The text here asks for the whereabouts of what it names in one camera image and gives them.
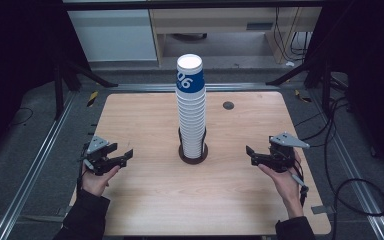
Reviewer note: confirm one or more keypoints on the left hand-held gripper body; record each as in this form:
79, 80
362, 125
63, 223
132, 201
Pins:
97, 146

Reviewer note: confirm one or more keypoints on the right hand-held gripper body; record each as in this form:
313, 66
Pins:
283, 155

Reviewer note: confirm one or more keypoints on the dark round cup holder rack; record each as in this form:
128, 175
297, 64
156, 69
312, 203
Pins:
193, 161

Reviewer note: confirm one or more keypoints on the tall stack of paper cups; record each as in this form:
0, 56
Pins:
190, 116

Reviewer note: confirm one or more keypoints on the person's right hand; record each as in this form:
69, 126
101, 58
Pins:
288, 186

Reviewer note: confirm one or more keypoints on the person's left hand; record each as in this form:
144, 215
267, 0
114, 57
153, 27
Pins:
95, 185

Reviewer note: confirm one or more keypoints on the yellow black striped tape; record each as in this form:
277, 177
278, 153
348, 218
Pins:
92, 99
302, 97

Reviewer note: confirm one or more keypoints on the round table grommet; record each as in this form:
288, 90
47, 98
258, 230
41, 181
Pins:
228, 105

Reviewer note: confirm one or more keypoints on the black metal stand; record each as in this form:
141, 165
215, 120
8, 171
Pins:
325, 90
58, 93

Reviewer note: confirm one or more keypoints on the white cabinet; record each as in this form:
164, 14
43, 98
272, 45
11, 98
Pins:
113, 36

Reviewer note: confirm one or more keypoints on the cross metal floor rail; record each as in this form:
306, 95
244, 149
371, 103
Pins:
140, 87

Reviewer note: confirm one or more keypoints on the grey metal table bracket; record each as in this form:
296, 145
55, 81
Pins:
321, 210
63, 211

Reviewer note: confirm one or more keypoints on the long metal floor rail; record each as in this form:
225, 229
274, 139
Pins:
33, 170
353, 170

